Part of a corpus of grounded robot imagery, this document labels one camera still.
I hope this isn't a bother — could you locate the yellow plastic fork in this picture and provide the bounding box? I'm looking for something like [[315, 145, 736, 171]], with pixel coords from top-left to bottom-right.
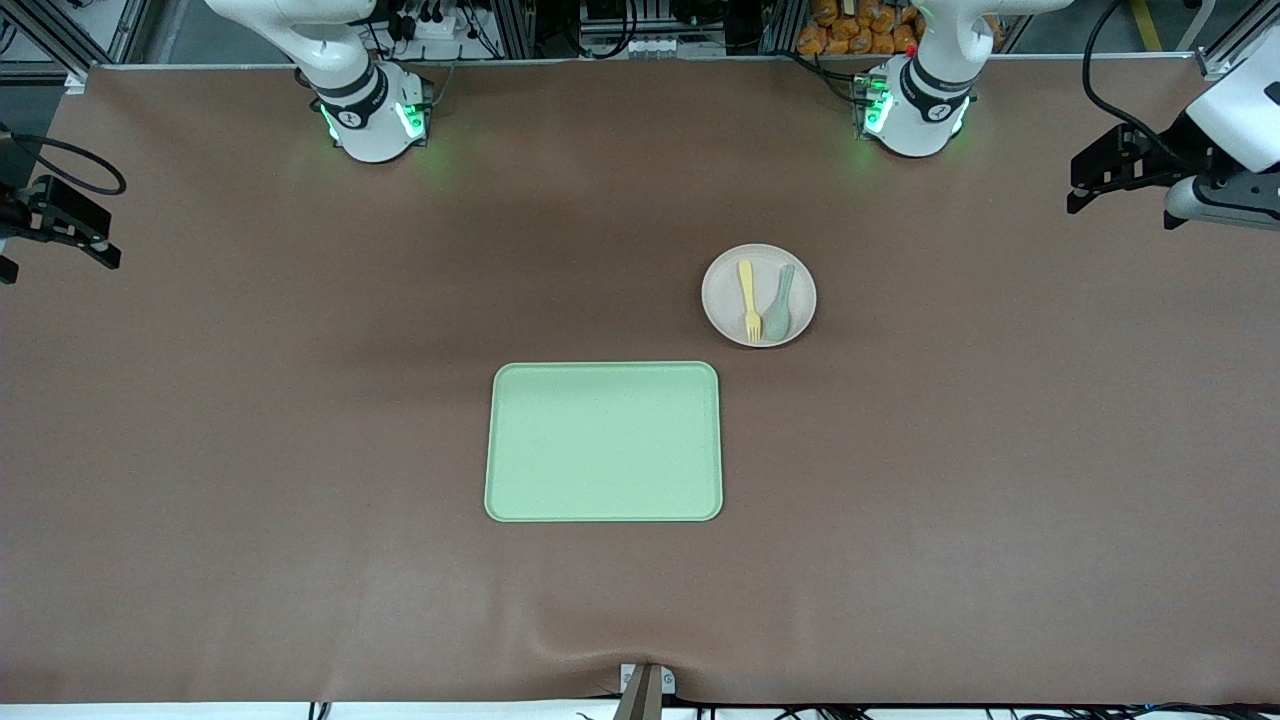
[[738, 260, 764, 344]]

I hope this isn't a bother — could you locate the round beige plate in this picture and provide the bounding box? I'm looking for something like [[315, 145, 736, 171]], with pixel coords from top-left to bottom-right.
[[701, 244, 818, 349]]

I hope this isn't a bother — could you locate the brown table cover mat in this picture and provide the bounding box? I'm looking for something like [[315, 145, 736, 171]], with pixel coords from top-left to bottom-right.
[[0, 55, 1280, 706]]

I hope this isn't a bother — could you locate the orange round food pile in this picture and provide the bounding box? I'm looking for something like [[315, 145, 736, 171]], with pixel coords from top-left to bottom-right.
[[797, 0, 926, 57]]

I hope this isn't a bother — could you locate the grey-green plastic spoon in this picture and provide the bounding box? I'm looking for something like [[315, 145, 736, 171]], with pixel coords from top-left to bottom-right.
[[763, 263, 797, 341]]

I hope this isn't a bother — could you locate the white power strip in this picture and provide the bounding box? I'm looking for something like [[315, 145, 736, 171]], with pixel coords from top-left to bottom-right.
[[393, 14, 458, 43]]

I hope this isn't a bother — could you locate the black box with white connectors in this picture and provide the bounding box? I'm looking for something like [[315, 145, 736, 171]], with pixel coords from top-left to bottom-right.
[[578, 0, 729, 59]]

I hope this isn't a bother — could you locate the light green rectangular tray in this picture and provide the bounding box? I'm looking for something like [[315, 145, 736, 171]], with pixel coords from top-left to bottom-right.
[[484, 361, 724, 523]]

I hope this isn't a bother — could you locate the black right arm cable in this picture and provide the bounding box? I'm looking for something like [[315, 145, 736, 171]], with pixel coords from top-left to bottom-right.
[[0, 135, 127, 197]]

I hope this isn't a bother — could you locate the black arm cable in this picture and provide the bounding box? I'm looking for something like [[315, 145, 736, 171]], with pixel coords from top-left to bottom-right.
[[0, 135, 127, 197], [1083, 0, 1201, 151]]

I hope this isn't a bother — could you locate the aluminium frame profile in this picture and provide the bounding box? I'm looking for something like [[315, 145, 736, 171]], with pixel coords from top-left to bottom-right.
[[0, 0, 93, 96], [762, 0, 807, 56], [495, 0, 538, 61], [1195, 0, 1280, 83]]

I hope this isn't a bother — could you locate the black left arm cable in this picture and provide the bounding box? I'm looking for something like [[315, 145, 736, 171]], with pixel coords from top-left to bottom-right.
[[1083, 0, 1201, 151]]

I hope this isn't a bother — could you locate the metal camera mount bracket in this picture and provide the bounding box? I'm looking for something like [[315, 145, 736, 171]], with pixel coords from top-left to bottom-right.
[[612, 662, 677, 720]]

